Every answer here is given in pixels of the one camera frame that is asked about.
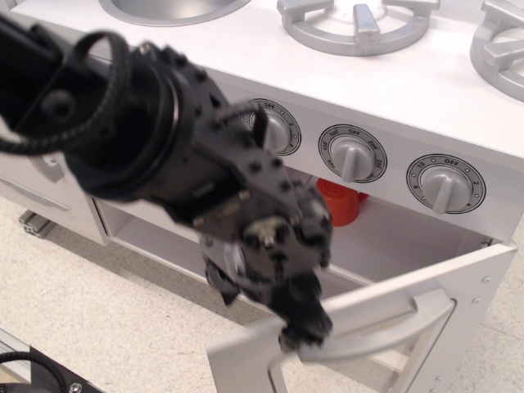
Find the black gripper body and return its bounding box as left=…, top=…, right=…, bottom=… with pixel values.
left=202, top=245, right=334, bottom=354

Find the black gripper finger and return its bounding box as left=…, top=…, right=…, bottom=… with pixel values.
left=206, top=262, right=239, bottom=306
left=279, top=324, right=324, bottom=353

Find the white oven door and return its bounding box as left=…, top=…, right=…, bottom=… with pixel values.
left=206, top=242, right=517, bottom=392

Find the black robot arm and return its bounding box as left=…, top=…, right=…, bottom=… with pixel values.
left=1, top=19, right=332, bottom=350

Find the orange plastic cup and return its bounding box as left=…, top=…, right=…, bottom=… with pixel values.
left=315, top=178, right=368, bottom=228

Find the grey left control knob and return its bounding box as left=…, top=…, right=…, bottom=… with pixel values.
left=251, top=98, right=301, bottom=156

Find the grey control knob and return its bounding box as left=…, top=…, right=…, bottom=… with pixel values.
left=251, top=98, right=301, bottom=156
left=406, top=153, right=486, bottom=215
left=318, top=124, right=387, bottom=183

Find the grey middle control knob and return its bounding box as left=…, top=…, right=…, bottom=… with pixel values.
left=318, top=124, right=387, bottom=183

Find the white left cabinet door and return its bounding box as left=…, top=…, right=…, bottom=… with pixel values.
left=1, top=153, right=108, bottom=245

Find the grey right control knob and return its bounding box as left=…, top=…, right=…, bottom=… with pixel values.
left=406, top=153, right=486, bottom=215

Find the white toy kitchen cabinet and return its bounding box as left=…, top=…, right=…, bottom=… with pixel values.
left=0, top=0, right=524, bottom=393

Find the silver centre stove burner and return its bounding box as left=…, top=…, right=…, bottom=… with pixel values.
left=277, top=1, right=440, bottom=56

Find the silver stove burner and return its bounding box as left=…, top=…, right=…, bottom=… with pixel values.
left=470, top=1, right=523, bottom=102
left=277, top=1, right=440, bottom=56

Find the silver sink basin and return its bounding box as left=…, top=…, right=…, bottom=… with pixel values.
left=99, top=0, right=249, bottom=27

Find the silver right stove burner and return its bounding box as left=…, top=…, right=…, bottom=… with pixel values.
left=470, top=1, right=523, bottom=102

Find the silver oven door handle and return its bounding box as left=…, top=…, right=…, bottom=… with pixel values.
left=297, top=289, right=454, bottom=363

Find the aluminium extrusion rail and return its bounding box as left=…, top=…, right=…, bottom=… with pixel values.
left=19, top=210, right=55, bottom=239

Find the silver left door handle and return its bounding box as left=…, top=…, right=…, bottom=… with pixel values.
left=29, top=156, right=64, bottom=183

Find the black braided cable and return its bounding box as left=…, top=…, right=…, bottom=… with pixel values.
left=0, top=350, right=70, bottom=393

